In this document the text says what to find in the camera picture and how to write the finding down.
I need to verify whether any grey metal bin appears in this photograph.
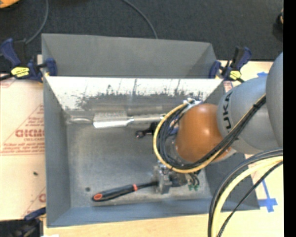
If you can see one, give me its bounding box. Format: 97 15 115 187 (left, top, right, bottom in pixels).
41 33 260 228

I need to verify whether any brown cardboard board red print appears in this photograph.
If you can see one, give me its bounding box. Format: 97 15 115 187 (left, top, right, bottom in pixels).
0 72 47 222

